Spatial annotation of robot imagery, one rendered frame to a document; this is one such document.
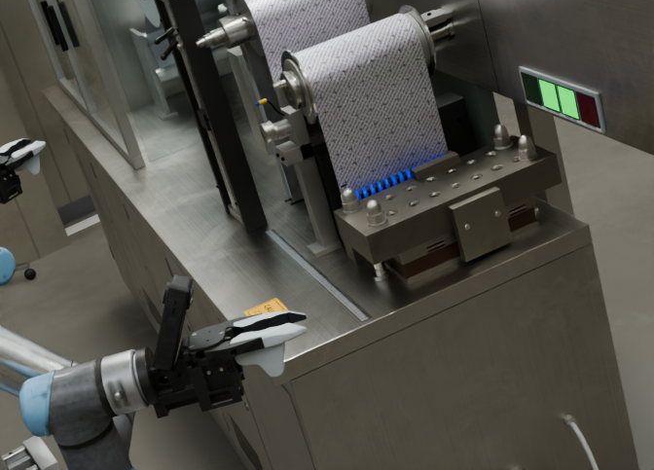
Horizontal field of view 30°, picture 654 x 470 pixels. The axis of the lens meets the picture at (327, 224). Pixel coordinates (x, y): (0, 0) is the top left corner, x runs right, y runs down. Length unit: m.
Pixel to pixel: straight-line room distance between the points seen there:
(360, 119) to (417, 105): 0.12
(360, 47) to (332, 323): 0.52
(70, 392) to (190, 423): 2.33
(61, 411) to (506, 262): 0.99
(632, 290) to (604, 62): 1.99
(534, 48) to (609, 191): 2.44
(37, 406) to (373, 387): 0.83
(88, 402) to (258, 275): 0.98
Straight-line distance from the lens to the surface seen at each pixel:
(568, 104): 2.10
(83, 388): 1.53
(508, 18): 2.20
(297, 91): 2.30
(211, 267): 2.57
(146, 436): 3.88
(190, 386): 1.53
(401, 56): 2.34
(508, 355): 2.32
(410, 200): 2.26
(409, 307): 2.18
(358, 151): 2.34
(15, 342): 1.68
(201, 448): 3.72
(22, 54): 5.64
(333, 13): 2.53
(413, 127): 2.38
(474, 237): 2.25
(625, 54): 1.91
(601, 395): 2.48
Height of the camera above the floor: 1.92
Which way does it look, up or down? 23 degrees down
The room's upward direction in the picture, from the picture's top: 17 degrees counter-clockwise
